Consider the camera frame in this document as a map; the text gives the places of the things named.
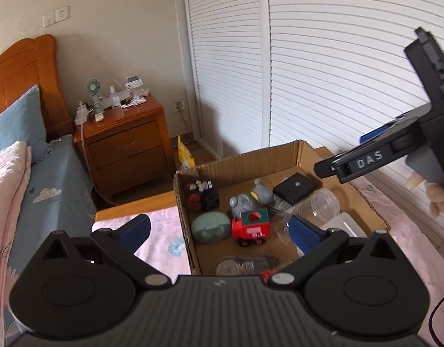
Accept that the white translucent plastic container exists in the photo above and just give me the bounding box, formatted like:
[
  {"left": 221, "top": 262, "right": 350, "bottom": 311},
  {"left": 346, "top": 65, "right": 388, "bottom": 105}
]
[{"left": 295, "top": 211, "right": 369, "bottom": 257}]

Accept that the yellow bag on floor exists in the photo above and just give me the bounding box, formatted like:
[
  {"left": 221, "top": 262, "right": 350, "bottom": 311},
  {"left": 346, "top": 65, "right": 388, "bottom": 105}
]
[{"left": 177, "top": 136, "right": 195, "bottom": 169}]

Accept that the blue bed sheet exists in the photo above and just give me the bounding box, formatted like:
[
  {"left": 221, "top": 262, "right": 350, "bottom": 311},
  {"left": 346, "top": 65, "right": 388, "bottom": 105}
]
[{"left": 3, "top": 135, "right": 96, "bottom": 346}]

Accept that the cardboard box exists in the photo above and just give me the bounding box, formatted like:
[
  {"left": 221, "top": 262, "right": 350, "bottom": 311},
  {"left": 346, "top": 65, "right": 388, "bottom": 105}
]
[{"left": 173, "top": 140, "right": 391, "bottom": 275}]

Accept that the pink floral table cloth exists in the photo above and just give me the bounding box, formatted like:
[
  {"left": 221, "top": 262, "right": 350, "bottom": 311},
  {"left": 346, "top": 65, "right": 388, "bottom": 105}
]
[{"left": 93, "top": 177, "right": 444, "bottom": 343}]

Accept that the blue black toy train car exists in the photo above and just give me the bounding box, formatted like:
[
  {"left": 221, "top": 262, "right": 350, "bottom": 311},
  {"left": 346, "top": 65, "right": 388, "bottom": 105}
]
[{"left": 184, "top": 180, "right": 220, "bottom": 212}]

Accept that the clear plastic jar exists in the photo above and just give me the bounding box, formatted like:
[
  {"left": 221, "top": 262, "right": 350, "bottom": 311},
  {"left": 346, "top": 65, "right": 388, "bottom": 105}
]
[{"left": 272, "top": 188, "right": 341, "bottom": 245}]

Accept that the pink floral quilt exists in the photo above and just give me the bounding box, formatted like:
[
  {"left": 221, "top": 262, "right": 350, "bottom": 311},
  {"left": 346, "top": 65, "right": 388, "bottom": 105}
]
[{"left": 0, "top": 141, "right": 32, "bottom": 346}]

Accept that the mint green earbud case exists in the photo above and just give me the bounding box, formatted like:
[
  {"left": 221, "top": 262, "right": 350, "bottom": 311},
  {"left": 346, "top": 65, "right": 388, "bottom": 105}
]
[{"left": 191, "top": 211, "right": 232, "bottom": 243}]

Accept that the wall power socket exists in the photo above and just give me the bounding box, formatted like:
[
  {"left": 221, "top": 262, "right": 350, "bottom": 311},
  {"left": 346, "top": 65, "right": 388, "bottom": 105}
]
[{"left": 173, "top": 99, "right": 185, "bottom": 113}]

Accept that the grey elephant toy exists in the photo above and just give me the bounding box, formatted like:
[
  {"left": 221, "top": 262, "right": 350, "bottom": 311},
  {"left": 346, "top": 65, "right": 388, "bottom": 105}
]
[{"left": 229, "top": 179, "right": 275, "bottom": 219}]

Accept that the blue pillow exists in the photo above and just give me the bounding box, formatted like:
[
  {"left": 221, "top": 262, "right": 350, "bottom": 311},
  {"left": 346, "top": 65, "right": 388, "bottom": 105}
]
[{"left": 0, "top": 85, "right": 48, "bottom": 163}]

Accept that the wooden nightstand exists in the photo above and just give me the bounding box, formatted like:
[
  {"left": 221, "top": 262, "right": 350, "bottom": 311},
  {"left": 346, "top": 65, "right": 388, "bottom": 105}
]
[{"left": 74, "top": 95, "right": 177, "bottom": 201}]

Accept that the red toy train engine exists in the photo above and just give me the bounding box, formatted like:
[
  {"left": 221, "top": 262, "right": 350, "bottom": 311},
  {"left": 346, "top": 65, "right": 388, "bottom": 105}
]
[{"left": 231, "top": 208, "right": 271, "bottom": 247}]

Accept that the clear spray bottle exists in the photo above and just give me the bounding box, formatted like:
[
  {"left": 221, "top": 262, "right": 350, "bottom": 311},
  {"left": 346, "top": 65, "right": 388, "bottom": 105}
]
[{"left": 109, "top": 85, "right": 122, "bottom": 109}]

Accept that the clear screw box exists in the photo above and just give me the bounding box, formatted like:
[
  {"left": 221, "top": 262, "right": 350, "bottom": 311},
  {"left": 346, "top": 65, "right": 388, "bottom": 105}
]
[{"left": 269, "top": 195, "right": 293, "bottom": 215}]

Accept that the white power strip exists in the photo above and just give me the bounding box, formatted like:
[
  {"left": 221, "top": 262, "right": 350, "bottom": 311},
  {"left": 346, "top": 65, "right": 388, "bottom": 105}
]
[{"left": 75, "top": 102, "right": 89, "bottom": 126}]

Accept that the wall light switch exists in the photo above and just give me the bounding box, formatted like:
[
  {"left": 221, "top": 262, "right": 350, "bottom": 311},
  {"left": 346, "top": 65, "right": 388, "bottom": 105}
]
[{"left": 42, "top": 6, "right": 71, "bottom": 28}]

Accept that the person's right hand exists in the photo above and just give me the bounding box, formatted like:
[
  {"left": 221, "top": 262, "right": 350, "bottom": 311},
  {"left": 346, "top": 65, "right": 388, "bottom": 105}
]
[{"left": 404, "top": 140, "right": 444, "bottom": 219}]

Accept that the jar of golden capsules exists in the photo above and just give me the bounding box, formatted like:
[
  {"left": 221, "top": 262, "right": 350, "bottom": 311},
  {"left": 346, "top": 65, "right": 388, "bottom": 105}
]
[{"left": 213, "top": 255, "right": 293, "bottom": 282}]

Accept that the black square device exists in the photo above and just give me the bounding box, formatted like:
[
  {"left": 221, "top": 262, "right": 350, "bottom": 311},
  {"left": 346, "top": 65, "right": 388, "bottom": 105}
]
[{"left": 272, "top": 173, "right": 318, "bottom": 204}]

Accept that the wooden bed headboard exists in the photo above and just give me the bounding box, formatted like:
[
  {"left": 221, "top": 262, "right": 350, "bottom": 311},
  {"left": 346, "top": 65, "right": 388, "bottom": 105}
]
[{"left": 0, "top": 34, "right": 75, "bottom": 141}]

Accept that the black cable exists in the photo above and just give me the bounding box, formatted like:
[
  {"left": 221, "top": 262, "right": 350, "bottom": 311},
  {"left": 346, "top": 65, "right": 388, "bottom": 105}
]
[{"left": 427, "top": 288, "right": 444, "bottom": 347}]

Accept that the small green desk fan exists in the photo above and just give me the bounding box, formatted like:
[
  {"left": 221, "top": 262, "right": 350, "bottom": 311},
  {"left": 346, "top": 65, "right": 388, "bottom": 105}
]
[{"left": 85, "top": 78, "right": 104, "bottom": 122}]

